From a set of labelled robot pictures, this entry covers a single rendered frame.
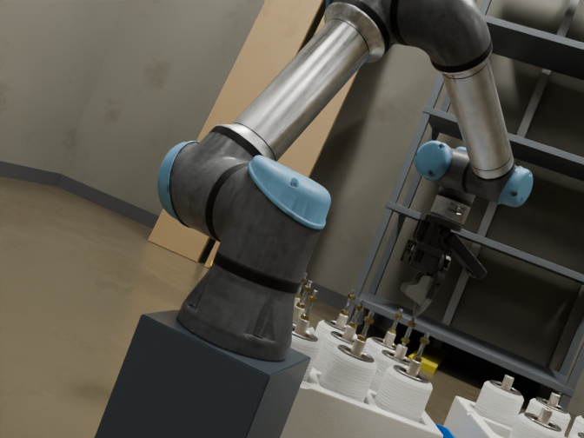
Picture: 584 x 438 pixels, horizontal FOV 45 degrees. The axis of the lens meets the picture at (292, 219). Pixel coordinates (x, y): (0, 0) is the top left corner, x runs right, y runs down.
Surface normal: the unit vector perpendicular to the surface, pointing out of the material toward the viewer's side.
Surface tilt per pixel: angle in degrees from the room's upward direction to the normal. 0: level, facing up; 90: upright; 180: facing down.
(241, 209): 90
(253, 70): 78
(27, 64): 90
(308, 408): 90
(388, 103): 90
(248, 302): 72
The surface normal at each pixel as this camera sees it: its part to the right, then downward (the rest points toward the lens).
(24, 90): 0.89, 0.36
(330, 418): 0.07, 0.07
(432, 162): -0.62, -0.21
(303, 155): -0.21, -0.25
